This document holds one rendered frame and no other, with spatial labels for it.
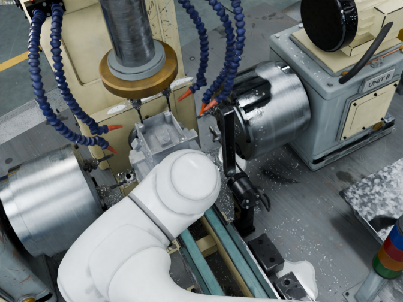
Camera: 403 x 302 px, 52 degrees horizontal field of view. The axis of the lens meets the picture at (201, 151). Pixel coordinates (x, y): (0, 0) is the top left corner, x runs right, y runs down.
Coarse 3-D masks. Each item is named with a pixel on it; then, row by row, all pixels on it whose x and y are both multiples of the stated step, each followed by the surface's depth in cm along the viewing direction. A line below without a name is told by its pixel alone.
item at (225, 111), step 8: (224, 112) 94; (232, 112) 94; (224, 120) 95; (232, 120) 96; (224, 128) 97; (232, 128) 98; (224, 136) 99; (232, 136) 100; (224, 144) 102; (232, 144) 103; (224, 152) 105; (232, 152) 105; (224, 160) 108; (232, 160) 108; (224, 168) 111; (232, 168) 111
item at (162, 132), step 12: (144, 120) 109; (156, 120) 111; (168, 120) 110; (144, 132) 109; (156, 132) 108; (168, 132) 109; (180, 132) 107; (144, 144) 107; (156, 144) 107; (168, 144) 107; (180, 144) 103; (156, 156) 102
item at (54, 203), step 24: (72, 144) 106; (24, 168) 100; (48, 168) 99; (72, 168) 99; (96, 168) 112; (0, 192) 97; (24, 192) 96; (48, 192) 96; (72, 192) 97; (96, 192) 101; (24, 216) 94; (48, 216) 96; (72, 216) 98; (96, 216) 100; (24, 240) 96; (48, 240) 98; (72, 240) 102
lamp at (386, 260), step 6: (384, 240) 86; (378, 252) 89; (384, 252) 85; (384, 258) 86; (390, 258) 83; (384, 264) 86; (390, 264) 85; (396, 264) 84; (402, 264) 84; (396, 270) 86
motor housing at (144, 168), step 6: (192, 144) 113; (198, 144) 113; (132, 150) 115; (138, 150) 113; (144, 150) 111; (144, 162) 110; (138, 168) 111; (144, 168) 109; (150, 168) 108; (138, 174) 112; (144, 174) 108
